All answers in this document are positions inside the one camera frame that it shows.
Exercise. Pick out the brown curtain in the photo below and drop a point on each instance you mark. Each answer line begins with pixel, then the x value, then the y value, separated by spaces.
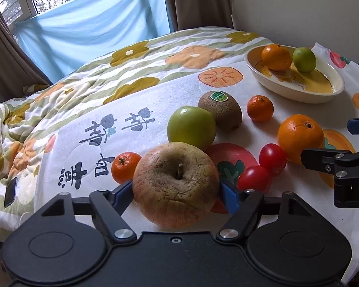
pixel 194 3
pixel 6 59

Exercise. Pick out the green lime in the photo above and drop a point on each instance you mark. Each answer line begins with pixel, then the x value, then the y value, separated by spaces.
pixel 304 59

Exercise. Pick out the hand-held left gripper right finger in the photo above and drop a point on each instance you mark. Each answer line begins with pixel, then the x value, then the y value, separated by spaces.
pixel 229 198

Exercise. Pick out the small mandarin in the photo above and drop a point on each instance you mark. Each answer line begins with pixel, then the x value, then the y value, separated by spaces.
pixel 260 109
pixel 125 167

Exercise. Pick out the floral striped quilt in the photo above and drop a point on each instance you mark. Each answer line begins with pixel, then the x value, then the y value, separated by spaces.
pixel 77 89

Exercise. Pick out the cream and yellow oval dish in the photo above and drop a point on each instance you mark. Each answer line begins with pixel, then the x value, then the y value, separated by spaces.
pixel 317 89

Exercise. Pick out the green apple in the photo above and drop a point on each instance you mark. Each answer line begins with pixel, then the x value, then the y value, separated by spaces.
pixel 191 125

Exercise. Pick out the red cherry tomato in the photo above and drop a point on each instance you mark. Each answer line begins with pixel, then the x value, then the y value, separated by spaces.
pixel 254 179
pixel 272 159

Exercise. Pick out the light blue cloth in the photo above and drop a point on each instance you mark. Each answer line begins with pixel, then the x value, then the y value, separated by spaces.
pixel 92 30

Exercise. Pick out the large wrinkled reddish apple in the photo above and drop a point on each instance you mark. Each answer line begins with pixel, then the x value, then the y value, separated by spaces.
pixel 173 185

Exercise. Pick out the black phone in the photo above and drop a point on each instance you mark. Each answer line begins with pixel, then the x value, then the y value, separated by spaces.
pixel 11 192

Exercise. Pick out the kiwi with green sticker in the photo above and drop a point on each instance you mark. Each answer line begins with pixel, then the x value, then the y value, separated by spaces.
pixel 224 112

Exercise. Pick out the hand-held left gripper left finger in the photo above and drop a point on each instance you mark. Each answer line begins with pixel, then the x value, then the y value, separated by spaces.
pixel 124 195

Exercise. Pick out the medium orange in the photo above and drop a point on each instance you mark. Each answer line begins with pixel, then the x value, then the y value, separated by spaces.
pixel 275 57

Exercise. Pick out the large orange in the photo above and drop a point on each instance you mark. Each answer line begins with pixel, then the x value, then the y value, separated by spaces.
pixel 299 137

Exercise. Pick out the white persimmon print tablecloth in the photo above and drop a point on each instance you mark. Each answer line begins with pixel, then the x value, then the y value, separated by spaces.
pixel 179 94

